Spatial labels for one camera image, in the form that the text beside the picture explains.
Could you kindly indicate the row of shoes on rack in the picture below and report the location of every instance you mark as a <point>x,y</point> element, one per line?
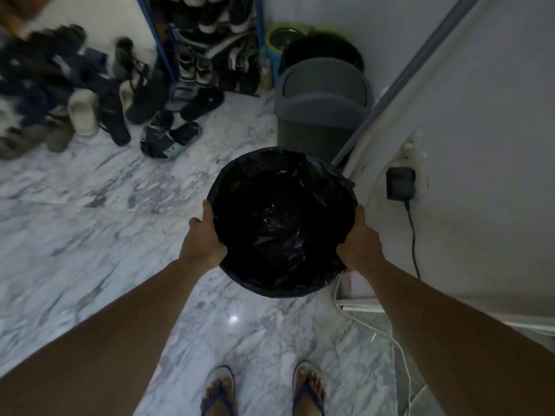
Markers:
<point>212,47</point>

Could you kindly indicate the blue flip-flop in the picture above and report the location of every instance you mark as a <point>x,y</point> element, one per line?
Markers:
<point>305,394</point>
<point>221,396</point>

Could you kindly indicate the green bucket with steel bowl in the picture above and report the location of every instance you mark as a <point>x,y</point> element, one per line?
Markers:
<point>284,38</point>

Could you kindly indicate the person's left foot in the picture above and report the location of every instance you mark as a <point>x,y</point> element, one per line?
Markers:
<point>215,392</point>

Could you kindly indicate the blue right flip-flop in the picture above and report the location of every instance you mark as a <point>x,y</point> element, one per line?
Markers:
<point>305,394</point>

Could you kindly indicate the grey swing-lid trash bin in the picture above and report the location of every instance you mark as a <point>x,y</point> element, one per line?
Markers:
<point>323,108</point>

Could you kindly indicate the person's right thumb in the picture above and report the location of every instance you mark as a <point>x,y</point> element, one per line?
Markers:
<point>360,218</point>

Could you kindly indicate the person's left hand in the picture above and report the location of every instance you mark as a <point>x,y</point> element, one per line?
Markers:
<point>199,246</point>

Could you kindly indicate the blue metal shoe rack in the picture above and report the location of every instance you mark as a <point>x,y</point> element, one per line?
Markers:
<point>161,43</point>

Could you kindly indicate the grey mop pole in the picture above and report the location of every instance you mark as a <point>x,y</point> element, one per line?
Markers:
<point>407,75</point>

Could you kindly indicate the person's foot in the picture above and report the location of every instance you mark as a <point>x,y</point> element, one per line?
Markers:
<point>215,392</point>
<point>311,387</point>

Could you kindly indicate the round bin with black bag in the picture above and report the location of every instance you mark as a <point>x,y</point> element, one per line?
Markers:
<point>282,220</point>

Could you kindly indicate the black power adapter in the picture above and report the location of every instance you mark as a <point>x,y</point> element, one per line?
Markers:
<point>400,184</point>

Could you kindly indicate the person's right hand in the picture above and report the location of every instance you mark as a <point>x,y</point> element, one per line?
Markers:
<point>360,251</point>

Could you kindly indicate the person's left thumb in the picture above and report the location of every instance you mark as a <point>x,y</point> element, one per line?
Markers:
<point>209,214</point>

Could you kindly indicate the small pale bottle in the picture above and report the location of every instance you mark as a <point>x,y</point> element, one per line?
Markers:
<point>266,75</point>

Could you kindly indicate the person's left forearm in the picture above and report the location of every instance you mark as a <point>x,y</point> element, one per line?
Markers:
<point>108,337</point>

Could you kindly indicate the person's right foot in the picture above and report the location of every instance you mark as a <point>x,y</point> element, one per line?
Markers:
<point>311,387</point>

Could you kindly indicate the pile of shoes and sandals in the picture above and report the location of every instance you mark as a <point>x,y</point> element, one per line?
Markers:
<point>86,95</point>

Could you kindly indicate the black round bucket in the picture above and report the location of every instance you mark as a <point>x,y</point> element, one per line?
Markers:
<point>323,47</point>

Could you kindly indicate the blue left flip-flop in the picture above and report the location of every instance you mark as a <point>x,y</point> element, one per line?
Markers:
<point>221,396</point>

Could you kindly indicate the white wall socket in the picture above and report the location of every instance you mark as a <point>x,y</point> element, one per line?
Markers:
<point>412,149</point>

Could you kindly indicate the person's right forearm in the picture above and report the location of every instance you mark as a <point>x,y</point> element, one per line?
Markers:
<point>455,342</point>

